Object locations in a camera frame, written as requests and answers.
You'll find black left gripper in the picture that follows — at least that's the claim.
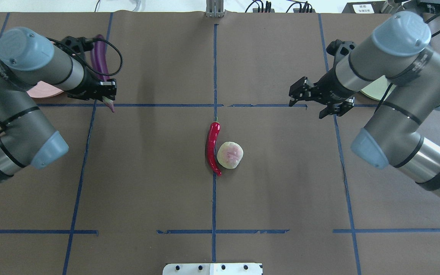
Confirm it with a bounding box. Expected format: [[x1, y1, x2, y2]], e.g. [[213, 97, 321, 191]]
[[60, 36, 117, 101]]

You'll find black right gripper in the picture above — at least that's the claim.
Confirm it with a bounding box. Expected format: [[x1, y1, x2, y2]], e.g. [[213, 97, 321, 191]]
[[289, 39, 357, 120]]

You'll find purple eggplant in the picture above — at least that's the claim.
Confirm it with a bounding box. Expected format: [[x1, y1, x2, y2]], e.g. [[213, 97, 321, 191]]
[[91, 34, 116, 113]]

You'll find pale pink peach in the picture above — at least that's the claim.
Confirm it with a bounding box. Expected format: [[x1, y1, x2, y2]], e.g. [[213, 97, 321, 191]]
[[217, 141, 243, 169]]

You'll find red chili pepper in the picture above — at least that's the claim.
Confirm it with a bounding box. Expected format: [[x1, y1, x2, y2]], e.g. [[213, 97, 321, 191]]
[[205, 121, 222, 176]]

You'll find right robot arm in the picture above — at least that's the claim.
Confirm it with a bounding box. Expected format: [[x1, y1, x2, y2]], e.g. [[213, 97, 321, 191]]
[[289, 11, 440, 197]]

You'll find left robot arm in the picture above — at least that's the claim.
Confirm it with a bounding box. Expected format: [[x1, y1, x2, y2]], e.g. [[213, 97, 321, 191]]
[[0, 27, 117, 183]]

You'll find pink plate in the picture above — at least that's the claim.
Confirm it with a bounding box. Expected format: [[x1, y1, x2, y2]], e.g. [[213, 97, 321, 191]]
[[27, 81, 63, 99]]

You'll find green plate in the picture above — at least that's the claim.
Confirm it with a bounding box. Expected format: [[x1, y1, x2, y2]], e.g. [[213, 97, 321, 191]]
[[360, 76, 392, 101]]

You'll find black power strip right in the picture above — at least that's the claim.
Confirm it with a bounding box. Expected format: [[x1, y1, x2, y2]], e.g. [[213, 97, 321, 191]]
[[286, 1, 316, 13]]

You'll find black power strip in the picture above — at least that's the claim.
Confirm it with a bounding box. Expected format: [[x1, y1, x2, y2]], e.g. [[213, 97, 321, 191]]
[[245, 0, 275, 13], [286, 1, 316, 13]]

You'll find black box with label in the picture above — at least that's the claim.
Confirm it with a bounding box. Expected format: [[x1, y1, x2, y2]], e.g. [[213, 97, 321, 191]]
[[341, 0, 385, 14]]

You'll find black power strip left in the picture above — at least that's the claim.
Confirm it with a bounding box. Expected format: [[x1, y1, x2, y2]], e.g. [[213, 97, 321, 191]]
[[245, 0, 275, 13]]

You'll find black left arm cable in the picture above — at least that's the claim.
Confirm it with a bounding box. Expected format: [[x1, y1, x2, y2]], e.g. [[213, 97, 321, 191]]
[[47, 37, 123, 77]]

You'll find grey aluminium post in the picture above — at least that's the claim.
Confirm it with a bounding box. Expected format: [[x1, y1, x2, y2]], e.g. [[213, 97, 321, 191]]
[[205, 0, 225, 18]]

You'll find white metal bracket plate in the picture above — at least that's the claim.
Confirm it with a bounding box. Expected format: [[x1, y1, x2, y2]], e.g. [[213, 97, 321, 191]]
[[162, 262, 264, 275]]

